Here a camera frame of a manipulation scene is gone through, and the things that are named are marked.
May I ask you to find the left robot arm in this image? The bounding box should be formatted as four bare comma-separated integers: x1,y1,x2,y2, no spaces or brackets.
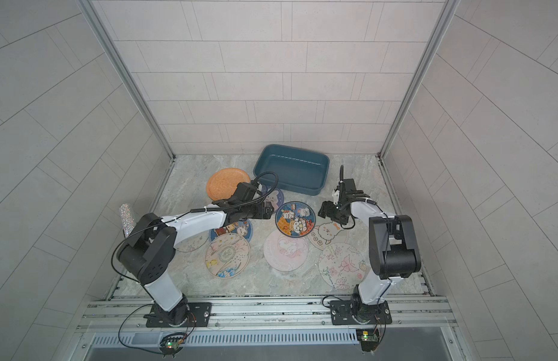
113,179,276,326

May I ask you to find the white butterfly flower coaster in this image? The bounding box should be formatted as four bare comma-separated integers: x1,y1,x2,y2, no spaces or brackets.
318,243,369,290

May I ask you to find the pale butterfly coaster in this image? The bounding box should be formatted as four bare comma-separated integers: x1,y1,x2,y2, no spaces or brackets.
175,232,210,253

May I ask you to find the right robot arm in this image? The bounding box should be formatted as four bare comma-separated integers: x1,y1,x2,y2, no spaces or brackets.
318,177,422,317

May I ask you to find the teal storage box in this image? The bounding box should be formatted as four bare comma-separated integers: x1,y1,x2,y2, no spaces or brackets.
253,144,330,196

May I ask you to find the glitter microphone on stand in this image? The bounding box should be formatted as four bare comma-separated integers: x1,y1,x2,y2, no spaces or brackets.
119,204,136,238

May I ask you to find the right controller board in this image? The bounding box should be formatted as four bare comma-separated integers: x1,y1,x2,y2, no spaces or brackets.
356,328,381,352

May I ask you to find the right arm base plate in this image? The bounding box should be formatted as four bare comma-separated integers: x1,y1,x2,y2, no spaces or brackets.
329,300,393,326

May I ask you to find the pink unicorn coaster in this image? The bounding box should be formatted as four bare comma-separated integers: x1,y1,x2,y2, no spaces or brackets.
263,230,309,272

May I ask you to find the blue bear coaster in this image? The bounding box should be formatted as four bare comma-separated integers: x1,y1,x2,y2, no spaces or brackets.
209,220,253,242

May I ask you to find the aluminium mounting rail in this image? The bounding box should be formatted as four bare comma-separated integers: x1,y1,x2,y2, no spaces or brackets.
74,295,457,332

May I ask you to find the cream cat coaster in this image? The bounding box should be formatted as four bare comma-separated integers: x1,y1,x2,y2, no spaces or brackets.
307,222,349,251

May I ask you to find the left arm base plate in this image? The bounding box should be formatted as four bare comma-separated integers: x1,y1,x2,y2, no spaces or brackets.
143,300,212,328

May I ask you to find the colourful cartoon animals coaster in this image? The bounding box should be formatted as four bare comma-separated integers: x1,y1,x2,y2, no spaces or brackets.
275,201,316,238

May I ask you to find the beige mandala coaster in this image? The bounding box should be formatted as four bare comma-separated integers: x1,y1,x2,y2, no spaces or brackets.
205,233,250,278

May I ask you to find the left controller board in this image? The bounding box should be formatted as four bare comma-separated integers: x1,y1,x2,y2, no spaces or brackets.
159,332,187,356

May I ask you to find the orange round coaster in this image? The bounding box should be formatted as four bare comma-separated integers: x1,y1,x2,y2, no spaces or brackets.
205,168,250,201

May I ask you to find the controller board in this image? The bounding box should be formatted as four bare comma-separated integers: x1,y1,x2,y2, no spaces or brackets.
356,328,381,352
159,332,187,356

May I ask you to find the purple bunny coaster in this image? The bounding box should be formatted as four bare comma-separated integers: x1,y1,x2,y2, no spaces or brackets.
259,184,285,212

